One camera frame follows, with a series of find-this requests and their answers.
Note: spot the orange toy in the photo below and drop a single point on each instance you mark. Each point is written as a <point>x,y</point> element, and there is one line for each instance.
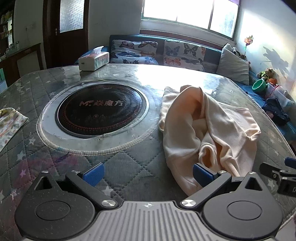
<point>272,81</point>

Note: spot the floral patterned cloth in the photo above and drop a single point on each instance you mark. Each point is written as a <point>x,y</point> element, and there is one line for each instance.
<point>9,126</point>

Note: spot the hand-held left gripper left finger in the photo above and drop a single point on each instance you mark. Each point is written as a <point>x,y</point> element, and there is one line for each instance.
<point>93,174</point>

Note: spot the plush toy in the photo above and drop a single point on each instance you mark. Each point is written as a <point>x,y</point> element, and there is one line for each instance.
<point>267,73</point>

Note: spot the window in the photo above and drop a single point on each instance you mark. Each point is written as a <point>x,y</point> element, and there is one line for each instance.
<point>185,11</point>

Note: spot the black white patterned pillow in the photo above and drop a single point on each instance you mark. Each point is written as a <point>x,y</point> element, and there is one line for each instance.
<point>238,52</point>

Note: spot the pale peach garment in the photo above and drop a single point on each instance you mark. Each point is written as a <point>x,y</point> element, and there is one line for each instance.
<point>185,129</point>

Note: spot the grey pillow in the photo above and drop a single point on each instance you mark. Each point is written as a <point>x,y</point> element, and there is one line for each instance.
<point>233,67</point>

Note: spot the black round induction cooker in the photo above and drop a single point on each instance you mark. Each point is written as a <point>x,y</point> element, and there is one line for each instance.
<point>101,111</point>

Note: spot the blue denim garment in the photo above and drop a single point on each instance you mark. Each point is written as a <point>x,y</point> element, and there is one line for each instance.
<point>276,111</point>

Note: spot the butterfly print cushion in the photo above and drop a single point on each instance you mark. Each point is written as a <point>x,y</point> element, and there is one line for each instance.
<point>182,55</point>
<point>134,52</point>

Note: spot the pale cloth bundle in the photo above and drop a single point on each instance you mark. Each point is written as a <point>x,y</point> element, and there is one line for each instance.
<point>281,95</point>

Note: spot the dark blue sofa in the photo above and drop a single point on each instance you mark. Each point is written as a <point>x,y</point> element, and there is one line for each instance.
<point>210,55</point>

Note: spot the purple roller blind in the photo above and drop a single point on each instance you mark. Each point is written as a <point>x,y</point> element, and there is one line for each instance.
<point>236,1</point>

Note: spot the dark wooden cabinet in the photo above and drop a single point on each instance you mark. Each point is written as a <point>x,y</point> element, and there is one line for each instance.
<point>23,60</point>

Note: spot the colourful pinwheel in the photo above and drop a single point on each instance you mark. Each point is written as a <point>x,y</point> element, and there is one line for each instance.
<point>248,41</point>

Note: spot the dark wooden glass-panel door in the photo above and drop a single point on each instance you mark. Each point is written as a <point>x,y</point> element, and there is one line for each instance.
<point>69,46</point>

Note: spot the green bowl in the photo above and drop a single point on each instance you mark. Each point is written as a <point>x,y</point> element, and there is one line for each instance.
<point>259,86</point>

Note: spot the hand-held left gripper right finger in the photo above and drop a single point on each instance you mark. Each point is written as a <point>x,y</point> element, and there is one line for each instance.
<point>201,173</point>

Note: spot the white tissue box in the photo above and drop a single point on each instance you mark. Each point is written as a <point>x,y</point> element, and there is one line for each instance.
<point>92,61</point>

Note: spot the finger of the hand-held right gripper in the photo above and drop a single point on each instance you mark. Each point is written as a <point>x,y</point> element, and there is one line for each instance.
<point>269,168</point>
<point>291,161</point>

